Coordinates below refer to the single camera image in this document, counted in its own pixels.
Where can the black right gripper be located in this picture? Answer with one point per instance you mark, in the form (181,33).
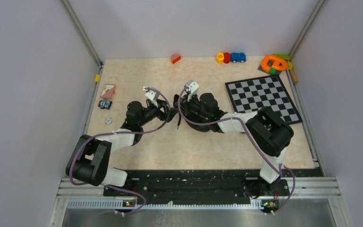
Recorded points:
(185,103)

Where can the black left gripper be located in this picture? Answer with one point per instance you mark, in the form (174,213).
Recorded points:
(162,115)

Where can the black shoelace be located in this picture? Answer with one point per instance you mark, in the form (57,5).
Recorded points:
(176,116)

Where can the black canvas sneaker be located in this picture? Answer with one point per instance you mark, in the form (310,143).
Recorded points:
(198,120)

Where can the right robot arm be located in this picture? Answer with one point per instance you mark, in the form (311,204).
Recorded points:
(268,133)

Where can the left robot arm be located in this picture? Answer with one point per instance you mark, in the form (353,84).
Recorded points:
(89,162)

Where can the orange toy brick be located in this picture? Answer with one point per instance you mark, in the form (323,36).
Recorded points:
(175,58)

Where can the yellow toy cylinder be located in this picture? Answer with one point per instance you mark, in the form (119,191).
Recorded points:
(220,57)

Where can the pink tangram puzzle box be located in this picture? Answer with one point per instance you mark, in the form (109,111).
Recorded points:
(108,91)

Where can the black white checkerboard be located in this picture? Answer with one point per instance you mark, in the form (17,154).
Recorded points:
(250,95)

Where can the small blue toy robot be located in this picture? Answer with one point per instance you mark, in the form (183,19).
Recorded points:
(105,104)

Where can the red toy cylinder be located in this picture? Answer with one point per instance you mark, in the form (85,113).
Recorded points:
(227,58)

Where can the blue toy car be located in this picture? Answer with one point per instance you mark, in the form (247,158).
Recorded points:
(237,57)

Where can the green toy block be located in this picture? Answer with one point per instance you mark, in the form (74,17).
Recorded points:
(285,57)

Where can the wooden block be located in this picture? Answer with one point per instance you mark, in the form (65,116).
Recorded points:
(294,76)

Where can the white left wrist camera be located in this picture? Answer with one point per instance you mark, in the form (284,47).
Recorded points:
(151,94)

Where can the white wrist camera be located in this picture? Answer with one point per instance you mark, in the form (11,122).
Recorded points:
(151,94)
(191,87)

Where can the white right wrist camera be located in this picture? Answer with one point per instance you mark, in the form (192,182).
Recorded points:
(191,87)

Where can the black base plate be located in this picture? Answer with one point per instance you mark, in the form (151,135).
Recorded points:
(203,187)

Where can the orange plastic ring toy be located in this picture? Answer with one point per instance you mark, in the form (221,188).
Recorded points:
(272,64)

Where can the aluminium frame rail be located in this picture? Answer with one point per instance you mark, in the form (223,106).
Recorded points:
(81,31)

